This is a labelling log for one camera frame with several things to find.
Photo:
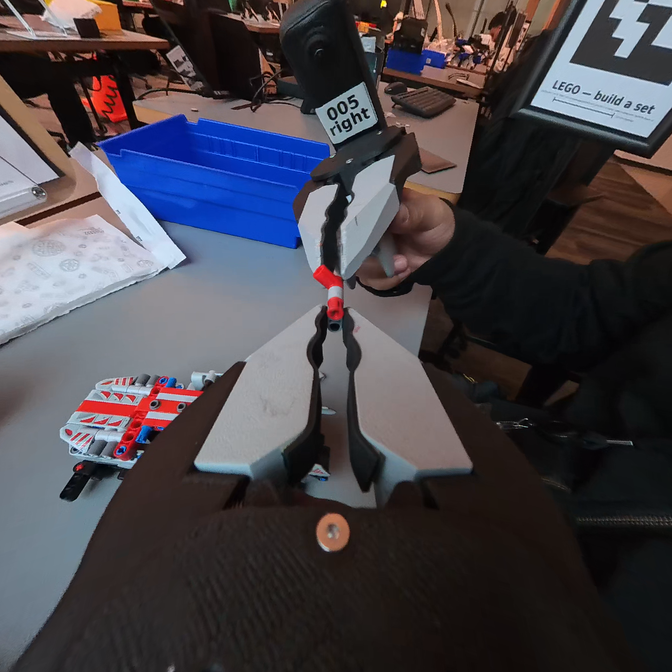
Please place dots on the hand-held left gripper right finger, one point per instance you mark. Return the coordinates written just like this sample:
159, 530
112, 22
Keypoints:
409, 414

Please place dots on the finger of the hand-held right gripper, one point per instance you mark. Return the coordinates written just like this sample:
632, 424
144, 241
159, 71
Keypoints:
370, 210
312, 225

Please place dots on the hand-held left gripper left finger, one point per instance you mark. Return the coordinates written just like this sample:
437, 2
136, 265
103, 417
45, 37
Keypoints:
262, 409

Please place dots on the red and white lego piece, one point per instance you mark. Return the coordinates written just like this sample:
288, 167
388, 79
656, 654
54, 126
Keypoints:
334, 291

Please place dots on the person's right forearm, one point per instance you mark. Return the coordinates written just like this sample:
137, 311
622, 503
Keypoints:
525, 304

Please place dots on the small red white lego piece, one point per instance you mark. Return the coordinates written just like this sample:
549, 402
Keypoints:
318, 472

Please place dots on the red grey lego vehicle model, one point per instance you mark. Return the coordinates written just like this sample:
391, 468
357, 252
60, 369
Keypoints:
136, 414

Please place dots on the person's right hand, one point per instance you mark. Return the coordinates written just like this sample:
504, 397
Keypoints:
422, 231

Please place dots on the black computer mouse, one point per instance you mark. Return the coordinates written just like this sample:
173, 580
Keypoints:
396, 88

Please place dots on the brown leather pad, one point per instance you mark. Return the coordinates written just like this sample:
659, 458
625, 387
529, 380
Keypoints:
438, 161

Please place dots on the black monitor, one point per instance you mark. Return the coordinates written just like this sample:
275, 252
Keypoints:
236, 52

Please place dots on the blue storage bins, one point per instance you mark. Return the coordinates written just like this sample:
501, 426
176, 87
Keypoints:
414, 60

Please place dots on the black keyboard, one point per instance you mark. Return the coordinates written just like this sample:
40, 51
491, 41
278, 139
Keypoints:
422, 102

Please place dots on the blue plastic bin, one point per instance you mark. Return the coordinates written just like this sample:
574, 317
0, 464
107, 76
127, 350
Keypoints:
210, 178

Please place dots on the black white printed card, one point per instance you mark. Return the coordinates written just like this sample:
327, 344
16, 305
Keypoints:
183, 67

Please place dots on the narrow white paper bag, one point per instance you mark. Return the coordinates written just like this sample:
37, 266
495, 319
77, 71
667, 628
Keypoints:
131, 210

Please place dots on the yellow box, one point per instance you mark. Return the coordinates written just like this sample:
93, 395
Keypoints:
109, 15

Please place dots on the small black box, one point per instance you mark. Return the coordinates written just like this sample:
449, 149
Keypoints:
86, 28

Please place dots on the wooden table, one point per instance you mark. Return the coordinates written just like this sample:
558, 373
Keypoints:
78, 41

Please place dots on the black framed marker sign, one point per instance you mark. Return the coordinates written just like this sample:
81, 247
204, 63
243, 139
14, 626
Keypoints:
603, 78

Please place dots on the wooden stand with paper sheet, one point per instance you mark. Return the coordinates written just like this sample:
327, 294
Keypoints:
31, 157

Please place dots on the clear acrylic stand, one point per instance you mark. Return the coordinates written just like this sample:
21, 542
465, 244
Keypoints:
29, 18

